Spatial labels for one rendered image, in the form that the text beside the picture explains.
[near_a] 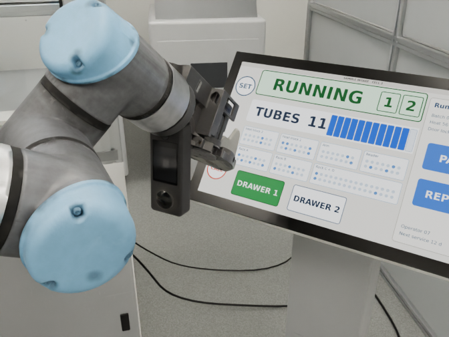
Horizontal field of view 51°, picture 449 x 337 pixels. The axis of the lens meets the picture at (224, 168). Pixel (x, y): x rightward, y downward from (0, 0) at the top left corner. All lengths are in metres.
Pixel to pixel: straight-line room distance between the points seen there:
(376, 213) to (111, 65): 0.51
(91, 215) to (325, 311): 0.78
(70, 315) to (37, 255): 1.02
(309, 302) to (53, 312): 0.65
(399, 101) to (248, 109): 0.27
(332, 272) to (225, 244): 1.47
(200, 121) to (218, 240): 1.87
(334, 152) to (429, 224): 0.19
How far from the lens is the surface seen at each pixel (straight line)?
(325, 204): 0.80
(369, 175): 0.80
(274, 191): 0.82
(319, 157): 0.82
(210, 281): 2.17
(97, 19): 0.41
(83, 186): 0.32
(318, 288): 1.00
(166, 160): 0.56
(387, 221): 0.78
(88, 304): 1.30
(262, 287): 2.15
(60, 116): 0.43
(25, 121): 0.44
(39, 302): 1.29
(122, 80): 0.43
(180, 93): 0.50
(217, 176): 0.87
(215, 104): 0.58
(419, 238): 0.77
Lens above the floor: 1.41
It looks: 27 degrees down
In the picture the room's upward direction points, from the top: straight up
